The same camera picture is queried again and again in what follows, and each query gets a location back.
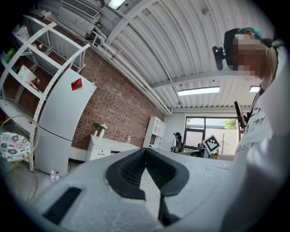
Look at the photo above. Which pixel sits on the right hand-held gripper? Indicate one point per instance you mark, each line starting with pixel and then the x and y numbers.
pixel 211 145

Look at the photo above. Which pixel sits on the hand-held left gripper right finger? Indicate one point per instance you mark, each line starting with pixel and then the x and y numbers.
pixel 192 179

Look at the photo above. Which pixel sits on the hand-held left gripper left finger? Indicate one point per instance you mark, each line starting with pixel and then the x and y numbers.
pixel 95 204

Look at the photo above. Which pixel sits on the white desk drawer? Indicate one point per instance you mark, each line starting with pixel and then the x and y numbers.
pixel 101 152

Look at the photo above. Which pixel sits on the white desk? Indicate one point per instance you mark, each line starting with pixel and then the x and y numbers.
pixel 106 147

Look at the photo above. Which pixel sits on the wooden coat stand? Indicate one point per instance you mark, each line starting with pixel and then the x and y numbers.
pixel 223 140

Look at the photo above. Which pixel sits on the black framed window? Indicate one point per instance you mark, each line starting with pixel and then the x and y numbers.
pixel 204 132

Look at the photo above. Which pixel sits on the black chest-mounted device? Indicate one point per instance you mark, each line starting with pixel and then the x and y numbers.
pixel 239 114

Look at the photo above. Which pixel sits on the small red-capped bottle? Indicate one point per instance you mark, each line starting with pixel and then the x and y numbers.
pixel 57 176

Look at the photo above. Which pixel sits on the small white bottle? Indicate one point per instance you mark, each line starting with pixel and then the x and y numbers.
pixel 52 176

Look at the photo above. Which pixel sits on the long ceiling light panel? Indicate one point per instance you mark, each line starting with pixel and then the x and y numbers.
pixel 198 90

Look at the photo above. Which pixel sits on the person's white printed shirt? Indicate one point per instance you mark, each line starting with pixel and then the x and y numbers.
pixel 267 158

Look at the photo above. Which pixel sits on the white bookcase cabinet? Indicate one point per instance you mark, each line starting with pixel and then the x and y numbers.
pixel 154 131

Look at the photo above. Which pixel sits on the small ceiling light panel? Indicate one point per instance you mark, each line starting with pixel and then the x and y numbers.
pixel 254 88

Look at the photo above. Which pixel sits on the small beige vase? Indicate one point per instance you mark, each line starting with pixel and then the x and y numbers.
pixel 95 133

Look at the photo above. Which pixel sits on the small clear glass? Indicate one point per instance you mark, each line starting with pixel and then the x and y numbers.
pixel 128 139

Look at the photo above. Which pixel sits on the white vase with flowers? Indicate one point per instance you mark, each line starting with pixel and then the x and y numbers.
pixel 102 130

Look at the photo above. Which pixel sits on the white refrigerator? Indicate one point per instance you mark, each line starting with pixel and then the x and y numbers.
pixel 61 122

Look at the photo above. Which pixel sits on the person's head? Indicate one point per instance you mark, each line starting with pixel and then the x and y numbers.
pixel 249 54

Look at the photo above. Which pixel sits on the floral seat cushion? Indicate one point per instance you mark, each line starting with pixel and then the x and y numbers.
pixel 13 146

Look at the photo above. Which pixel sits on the white ceiling pipes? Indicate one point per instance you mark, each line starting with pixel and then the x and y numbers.
pixel 131 70

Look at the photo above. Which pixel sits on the red fridge magnet clip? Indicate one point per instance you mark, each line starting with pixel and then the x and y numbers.
pixel 76 84

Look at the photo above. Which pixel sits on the white cardboard box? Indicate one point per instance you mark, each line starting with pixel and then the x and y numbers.
pixel 26 73

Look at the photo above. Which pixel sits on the white metal shelf rack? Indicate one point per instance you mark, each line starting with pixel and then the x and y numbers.
pixel 34 68

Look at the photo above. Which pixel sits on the square ceiling light panel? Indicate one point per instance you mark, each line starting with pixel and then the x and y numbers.
pixel 116 3

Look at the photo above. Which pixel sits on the green box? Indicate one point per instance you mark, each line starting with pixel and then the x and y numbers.
pixel 9 55

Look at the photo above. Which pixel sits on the white air conditioner unit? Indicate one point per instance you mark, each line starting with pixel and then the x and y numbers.
pixel 77 20

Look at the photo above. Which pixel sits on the black head-mounted camera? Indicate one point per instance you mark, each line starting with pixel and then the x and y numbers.
pixel 218 57

